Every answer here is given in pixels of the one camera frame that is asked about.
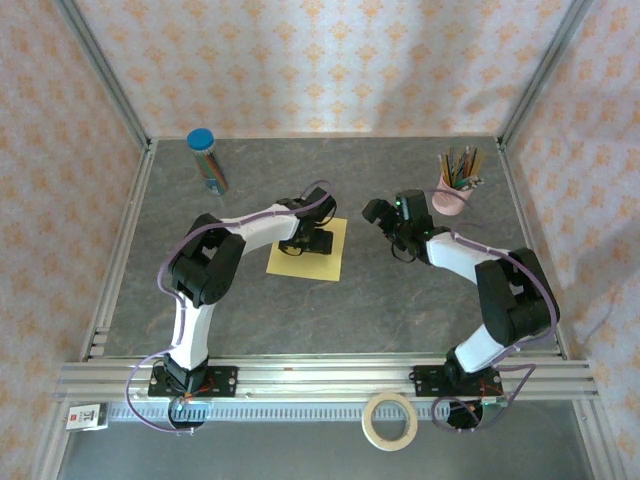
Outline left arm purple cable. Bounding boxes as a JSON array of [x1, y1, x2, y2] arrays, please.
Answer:
[[124, 179, 334, 435]]

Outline pencil tube with blue lid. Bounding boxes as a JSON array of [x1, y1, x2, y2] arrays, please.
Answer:
[[186, 128, 231, 197]]

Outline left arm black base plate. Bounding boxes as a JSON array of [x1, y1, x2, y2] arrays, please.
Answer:
[[148, 365, 239, 400]]

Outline aluminium frame post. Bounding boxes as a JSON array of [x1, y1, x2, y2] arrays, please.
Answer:
[[497, 0, 594, 149], [52, 0, 154, 151]]

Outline bunch of coloured pencils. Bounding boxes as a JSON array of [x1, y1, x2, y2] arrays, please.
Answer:
[[437, 144, 487, 191]]

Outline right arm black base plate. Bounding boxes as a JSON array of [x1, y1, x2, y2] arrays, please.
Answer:
[[410, 363, 503, 399]]

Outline aluminium side rail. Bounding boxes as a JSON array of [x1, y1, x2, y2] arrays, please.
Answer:
[[79, 142, 159, 361], [494, 142, 571, 360]]

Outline yellow paper sheet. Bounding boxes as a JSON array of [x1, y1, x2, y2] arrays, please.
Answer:
[[265, 215, 349, 282]]

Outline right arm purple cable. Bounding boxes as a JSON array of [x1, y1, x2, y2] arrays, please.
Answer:
[[430, 222, 561, 434]]

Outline masking tape roll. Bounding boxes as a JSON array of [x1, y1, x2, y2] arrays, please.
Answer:
[[361, 391, 419, 452]]

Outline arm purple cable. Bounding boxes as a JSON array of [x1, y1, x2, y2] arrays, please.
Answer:
[[430, 222, 561, 434], [124, 179, 334, 435]]

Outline white card with red mark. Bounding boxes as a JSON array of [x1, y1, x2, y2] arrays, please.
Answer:
[[66, 403, 110, 431]]

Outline pink pencil cup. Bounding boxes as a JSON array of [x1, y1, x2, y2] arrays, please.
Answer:
[[431, 174, 474, 217]]

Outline wide aluminium frame rail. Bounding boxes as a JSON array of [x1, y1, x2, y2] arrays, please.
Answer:
[[53, 357, 600, 404]]

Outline grey slotted cable duct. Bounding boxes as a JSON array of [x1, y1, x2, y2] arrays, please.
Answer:
[[107, 402, 451, 422]]

